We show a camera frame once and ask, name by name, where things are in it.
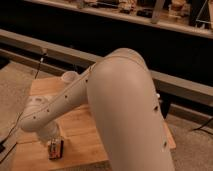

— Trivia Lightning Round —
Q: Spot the grey metal rail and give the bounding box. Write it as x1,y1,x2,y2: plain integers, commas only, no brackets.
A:
0,29,213,107

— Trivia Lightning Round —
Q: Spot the background shelf with clutter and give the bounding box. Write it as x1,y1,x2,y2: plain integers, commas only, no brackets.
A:
25,0,213,39

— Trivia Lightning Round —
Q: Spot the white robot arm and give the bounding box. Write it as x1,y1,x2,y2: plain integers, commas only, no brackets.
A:
20,48,175,171

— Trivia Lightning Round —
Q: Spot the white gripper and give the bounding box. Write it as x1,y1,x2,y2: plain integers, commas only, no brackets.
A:
36,121,60,143

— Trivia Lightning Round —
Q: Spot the wooden board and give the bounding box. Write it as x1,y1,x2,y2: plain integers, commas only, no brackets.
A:
11,76,177,171

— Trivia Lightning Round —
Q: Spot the black cable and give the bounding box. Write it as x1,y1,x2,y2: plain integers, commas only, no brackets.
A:
0,52,47,163

